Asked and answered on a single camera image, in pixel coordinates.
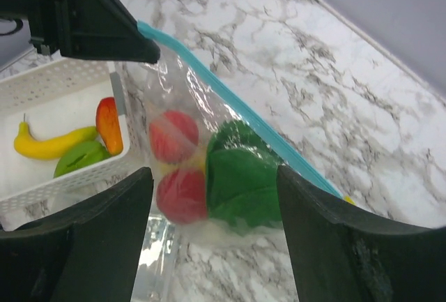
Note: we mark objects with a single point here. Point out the green kiwi slice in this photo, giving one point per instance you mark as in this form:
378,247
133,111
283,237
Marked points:
80,156

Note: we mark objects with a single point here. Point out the green leafy vegetable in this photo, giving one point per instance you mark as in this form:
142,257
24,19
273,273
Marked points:
241,173

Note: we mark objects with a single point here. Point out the orange red mango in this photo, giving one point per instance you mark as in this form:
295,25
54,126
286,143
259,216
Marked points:
107,125

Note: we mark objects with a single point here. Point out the red strawberry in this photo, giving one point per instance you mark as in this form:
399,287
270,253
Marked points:
173,136

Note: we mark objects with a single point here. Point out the white perforated plastic basket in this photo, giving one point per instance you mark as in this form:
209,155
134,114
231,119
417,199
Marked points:
55,99

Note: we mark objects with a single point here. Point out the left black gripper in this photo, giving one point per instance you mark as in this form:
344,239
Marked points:
99,30

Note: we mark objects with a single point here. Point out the clear zip top bag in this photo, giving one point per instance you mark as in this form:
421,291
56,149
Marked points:
179,81

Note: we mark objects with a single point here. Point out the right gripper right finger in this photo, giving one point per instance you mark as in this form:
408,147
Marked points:
340,252

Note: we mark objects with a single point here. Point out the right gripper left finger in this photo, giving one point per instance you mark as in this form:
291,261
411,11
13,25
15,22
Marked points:
87,252

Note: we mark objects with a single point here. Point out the yellow banana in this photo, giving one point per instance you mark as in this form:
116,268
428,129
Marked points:
26,145

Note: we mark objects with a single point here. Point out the red yellow apple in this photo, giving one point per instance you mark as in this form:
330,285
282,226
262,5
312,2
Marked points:
181,196

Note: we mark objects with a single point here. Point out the clear plastic screw box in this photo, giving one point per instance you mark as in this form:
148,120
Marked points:
157,260

